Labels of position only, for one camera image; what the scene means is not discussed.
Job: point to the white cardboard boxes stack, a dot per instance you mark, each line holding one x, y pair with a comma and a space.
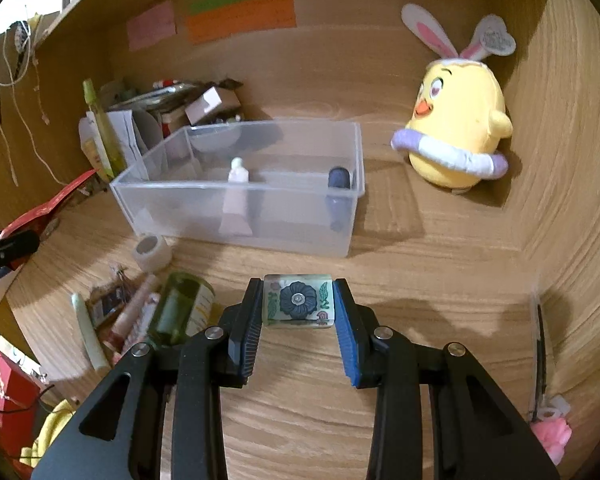
137, 133

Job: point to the pink tube with white cap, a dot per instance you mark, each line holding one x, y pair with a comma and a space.
234, 221

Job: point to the orange sticky paper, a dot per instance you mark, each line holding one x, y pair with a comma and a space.
240, 17

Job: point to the long mint green tube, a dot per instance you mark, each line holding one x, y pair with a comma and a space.
90, 340

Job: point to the red packet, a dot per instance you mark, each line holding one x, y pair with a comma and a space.
40, 216

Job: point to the yellow chick bunny plush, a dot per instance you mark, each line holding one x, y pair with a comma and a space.
459, 116

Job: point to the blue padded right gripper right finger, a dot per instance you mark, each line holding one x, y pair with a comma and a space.
478, 433

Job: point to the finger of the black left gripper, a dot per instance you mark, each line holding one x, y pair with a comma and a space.
14, 249

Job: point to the dark green glass bottle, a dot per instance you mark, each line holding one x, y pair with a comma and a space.
183, 310

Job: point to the mahjong tile with flower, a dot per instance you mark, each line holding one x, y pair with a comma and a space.
298, 300

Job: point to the red box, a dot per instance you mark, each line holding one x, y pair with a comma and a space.
18, 403

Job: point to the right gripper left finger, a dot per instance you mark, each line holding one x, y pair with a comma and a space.
116, 433

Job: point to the purple tube with black cap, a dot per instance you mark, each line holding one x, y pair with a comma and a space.
338, 206

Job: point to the small pink box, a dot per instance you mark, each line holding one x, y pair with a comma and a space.
210, 104

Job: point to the pink sticky paper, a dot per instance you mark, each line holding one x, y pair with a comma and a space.
151, 26

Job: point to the green spray bottle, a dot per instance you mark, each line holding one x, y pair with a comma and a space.
108, 137

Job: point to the white bowl of trinkets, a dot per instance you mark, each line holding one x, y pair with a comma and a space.
215, 137

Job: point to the wooden keychain tag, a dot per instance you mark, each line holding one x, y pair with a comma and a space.
105, 301

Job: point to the yellow cloth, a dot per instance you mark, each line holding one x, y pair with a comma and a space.
55, 422

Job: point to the clear plastic storage bin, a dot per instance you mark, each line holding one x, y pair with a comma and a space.
289, 185

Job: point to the stack of pens and packets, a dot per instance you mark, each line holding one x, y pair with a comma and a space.
161, 96

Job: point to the white tape roll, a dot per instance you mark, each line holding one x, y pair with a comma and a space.
152, 253

